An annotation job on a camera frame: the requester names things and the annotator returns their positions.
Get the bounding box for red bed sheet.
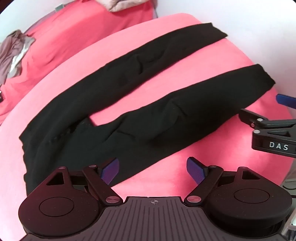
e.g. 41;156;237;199
0;0;159;123

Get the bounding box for pink fleece blanket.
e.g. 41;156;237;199
0;13;293;241

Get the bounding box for black pants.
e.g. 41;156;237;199
19;22;275;194

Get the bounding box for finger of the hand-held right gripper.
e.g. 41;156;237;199
239;108;271;128
276;93;296;108

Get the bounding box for crumpled mauve grey clothing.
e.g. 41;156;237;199
0;30;36;87

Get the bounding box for crumpled beige pink clothing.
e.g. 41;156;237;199
96;0;158;12

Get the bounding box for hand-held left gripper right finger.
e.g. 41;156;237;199
184;157;260;207

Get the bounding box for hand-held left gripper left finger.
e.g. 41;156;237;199
47;158;123;207

